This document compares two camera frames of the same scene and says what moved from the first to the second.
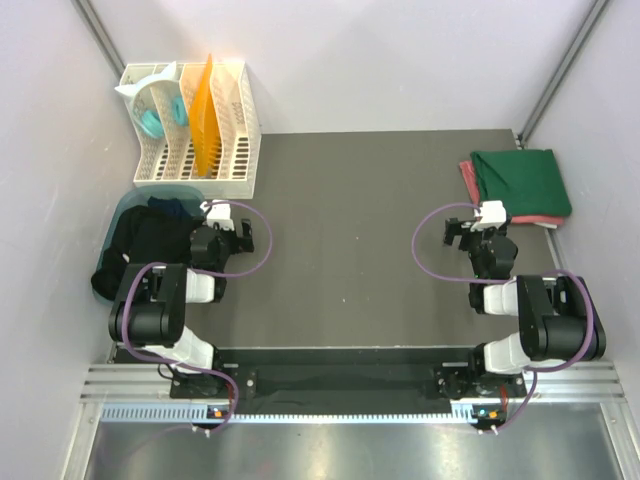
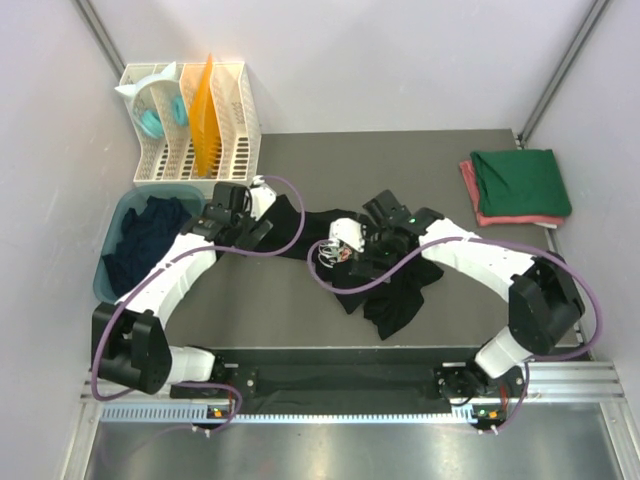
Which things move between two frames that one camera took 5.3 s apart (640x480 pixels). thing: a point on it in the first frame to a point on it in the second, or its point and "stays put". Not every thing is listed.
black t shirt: x=139 y=236 to x=389 y=291
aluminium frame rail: x=545 y=383 stays put
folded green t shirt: x=528 y=181 stays put
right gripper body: x=476 y=248 to x=378 y=249
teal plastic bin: x=137 y=196 stays put
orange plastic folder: x=204 y=125 stays put
